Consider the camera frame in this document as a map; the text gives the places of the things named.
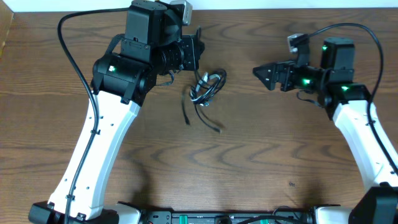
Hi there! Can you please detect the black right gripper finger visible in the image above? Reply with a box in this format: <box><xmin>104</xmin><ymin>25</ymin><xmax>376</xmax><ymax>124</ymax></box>
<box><xmin>256</xmin><ymin>62</ymin><xmax>279</xmax><ymax>71</ymax></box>
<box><xmin>252</xmin><ymin>67</ymin><xmax>276</xmax><ymax>91</ymax></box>

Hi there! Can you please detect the white USB cable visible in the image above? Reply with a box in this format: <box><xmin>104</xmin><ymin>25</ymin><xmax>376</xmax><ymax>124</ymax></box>
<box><xmin>189</xmin><ymin>72</ymin><xmax>220</xmax><ymax>107</ymax></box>

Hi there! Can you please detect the black USB cable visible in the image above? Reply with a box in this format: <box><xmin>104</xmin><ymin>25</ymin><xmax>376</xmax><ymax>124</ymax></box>
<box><xmin>180</xmin><ymin>68</ymin><xmax>228</xmax><ymax>134</ymax></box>

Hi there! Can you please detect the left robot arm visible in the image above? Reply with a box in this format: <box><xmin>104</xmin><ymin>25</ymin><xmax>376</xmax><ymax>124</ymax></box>
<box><xmin>29</xmin><ymin>1</ymin><xmax>205</xmax><ymax>223</ymax></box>

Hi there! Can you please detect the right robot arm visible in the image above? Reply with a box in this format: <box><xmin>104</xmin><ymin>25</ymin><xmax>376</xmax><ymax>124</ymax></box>
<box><xmin>252</xmin><ymin>34</ymin><xmax>397</xmax><ymax>223</ymax></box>

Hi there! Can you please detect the cardboard box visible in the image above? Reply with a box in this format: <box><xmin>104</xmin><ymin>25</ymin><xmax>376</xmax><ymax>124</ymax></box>
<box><xmin>0</xmin><ymin>0</ymin><xmax>14</xmax><ymax>56</ymax></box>

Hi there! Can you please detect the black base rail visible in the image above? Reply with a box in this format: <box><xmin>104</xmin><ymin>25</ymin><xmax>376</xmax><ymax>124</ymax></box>
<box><xmin>131</xmin><ymin>210</ymin><xmax>315</xmax><ymax>224</ymax></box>

